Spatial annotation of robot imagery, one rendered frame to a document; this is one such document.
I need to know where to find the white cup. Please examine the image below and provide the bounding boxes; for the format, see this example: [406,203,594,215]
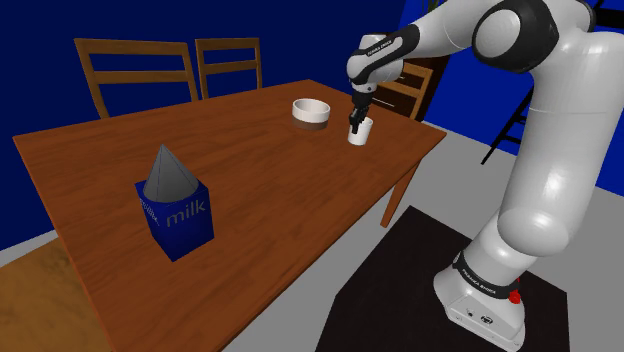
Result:
[346,116,375,147]

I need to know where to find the white bowl with brown base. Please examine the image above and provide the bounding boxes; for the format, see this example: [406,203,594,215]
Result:
[291,97,332,132]

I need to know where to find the wooden chair with dark seat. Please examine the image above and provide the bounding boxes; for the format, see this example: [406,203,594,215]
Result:
[372,61,435,122]

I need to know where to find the brown wooden table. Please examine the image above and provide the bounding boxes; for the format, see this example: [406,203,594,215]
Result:
[11,78,449,352]

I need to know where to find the narrow wooden chair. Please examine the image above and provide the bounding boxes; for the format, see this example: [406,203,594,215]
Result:
[194,36,264,101]

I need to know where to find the dark robot stand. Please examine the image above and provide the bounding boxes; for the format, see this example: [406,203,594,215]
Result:
[315,205,571,352]

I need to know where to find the blue milk carton grey top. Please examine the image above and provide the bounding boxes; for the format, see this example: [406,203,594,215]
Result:
[134,143,216,263]

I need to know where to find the wide wooden chair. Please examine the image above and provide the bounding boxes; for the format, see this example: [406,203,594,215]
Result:
[73,37,201,120]

